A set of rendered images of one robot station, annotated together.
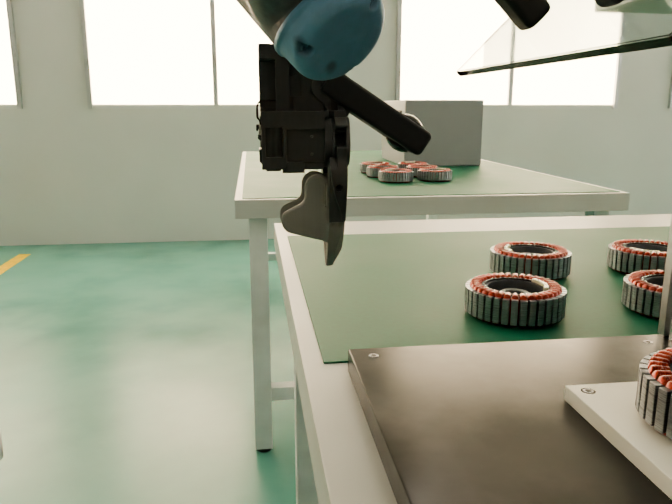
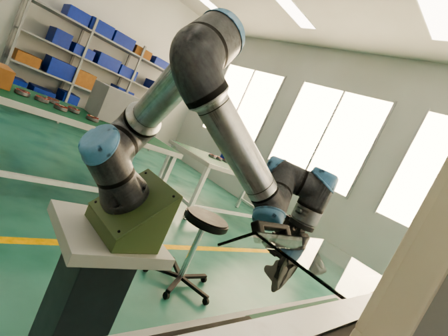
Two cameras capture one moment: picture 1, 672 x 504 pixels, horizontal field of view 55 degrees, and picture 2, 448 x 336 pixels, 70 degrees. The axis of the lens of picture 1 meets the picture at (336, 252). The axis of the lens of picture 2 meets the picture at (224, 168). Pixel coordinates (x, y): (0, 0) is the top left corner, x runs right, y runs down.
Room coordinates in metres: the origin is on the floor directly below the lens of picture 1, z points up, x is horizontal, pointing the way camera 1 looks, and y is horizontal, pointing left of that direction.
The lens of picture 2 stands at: (-0.12, -0.49, 1.19)
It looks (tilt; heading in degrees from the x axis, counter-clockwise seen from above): 7 degrees down; 51
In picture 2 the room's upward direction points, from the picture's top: 25 degrees clockwise
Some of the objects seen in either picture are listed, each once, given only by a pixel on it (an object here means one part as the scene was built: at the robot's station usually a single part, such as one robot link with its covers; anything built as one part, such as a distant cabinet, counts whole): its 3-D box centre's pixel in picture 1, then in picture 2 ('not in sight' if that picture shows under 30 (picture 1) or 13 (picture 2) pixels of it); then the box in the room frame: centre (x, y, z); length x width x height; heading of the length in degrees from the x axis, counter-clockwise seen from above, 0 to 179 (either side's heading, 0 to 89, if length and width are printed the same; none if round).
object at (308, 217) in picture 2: not in sight; (305, 215); (0.62, 0.02, 1.06); 0.08 x 0.08 x 0.05
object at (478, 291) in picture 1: (514, 298); not in sight; (0.71, -0.21, 0.77); 0.11 x 0.11 x 0.04
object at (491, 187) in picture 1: (374, 254); not in sight; (2.64, -0.16, 0.37); 1.85 x 1.10 x 0.75; 7
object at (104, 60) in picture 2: not in sight; (105, 61); (1.52, 6.21, 1.40); 0.42 x 0.42 x 0.23; 7
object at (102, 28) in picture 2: not in sight; (99, 27); (1.19, 6.16, 1.89); 0.42 x 0.42 x 0.23; 6
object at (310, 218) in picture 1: (312, 222); (272, 273); (0.61, 0.02, 0.88); 0.06 x 0.03 x 0.09; 98
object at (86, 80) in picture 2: not in sight; (81, 78); (1.23, 6.18, 0.92); 0.40 x 0.36 x 0.28; 98
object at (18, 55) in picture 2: not in sight; (26, 58); (0.31, 6.06, 0.87); 0.40 x 0.36 x 0.17; 97
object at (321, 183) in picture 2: not in sight; (317, 189); (0.62, 0.02, 1.14); 0.09 x 0.08 x 0.11; 135
